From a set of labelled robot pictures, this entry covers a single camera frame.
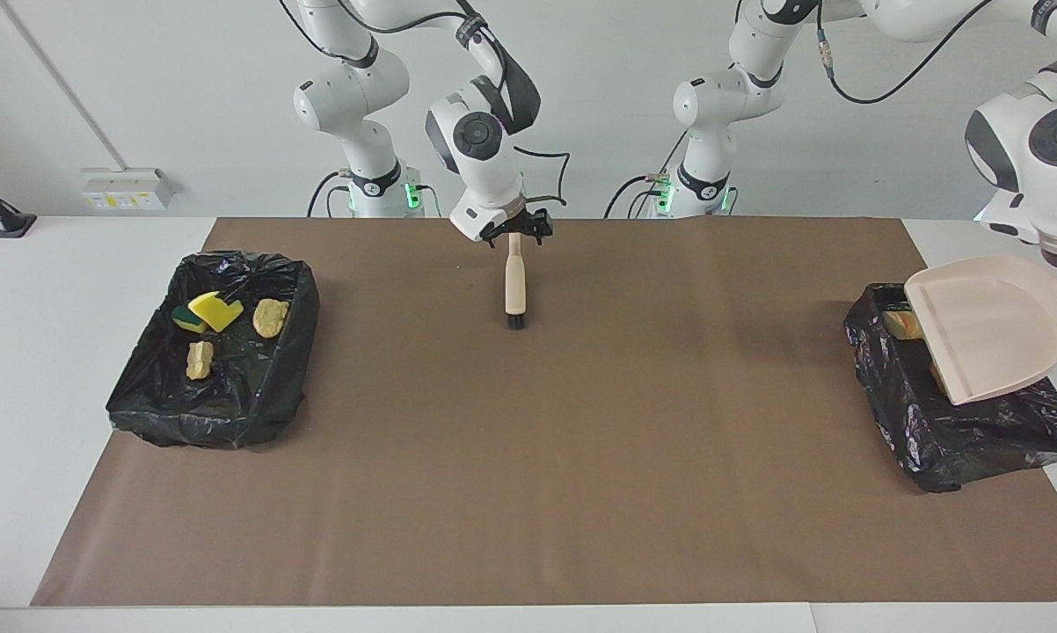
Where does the beige hand brush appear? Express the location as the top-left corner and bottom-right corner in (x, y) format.
(504, 232), (528, 331)

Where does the pale pink plastic dustpan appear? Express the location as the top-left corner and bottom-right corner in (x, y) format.
(903, 255), (1057, 406)

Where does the black bag lined bin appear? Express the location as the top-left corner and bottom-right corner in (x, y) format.
(843, 280), (1057, 493)
(106, 251), (321, 449)

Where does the brown table mat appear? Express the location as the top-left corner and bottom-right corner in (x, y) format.
(32, 217), (1057, 608)

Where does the black clamp stand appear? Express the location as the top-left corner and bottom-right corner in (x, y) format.
(0, 169), (37, 238)

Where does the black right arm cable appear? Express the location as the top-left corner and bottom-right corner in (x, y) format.
(278, 0), (572, 207)

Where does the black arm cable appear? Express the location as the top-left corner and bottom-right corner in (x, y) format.
(814, 0), (995, 106)
(278, 0), (572, 207)

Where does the black base cable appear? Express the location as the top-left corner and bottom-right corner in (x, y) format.
(603, 132), (689, 218)
(307, 170), (354, 218)

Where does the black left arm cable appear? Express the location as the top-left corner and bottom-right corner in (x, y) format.
(814, 0), (995, 106)

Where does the white wall socket box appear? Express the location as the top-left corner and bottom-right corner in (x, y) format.
(82, 169), (176, 212)

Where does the white wall cable duct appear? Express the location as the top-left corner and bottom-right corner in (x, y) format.
(0, 0), (129, 172)

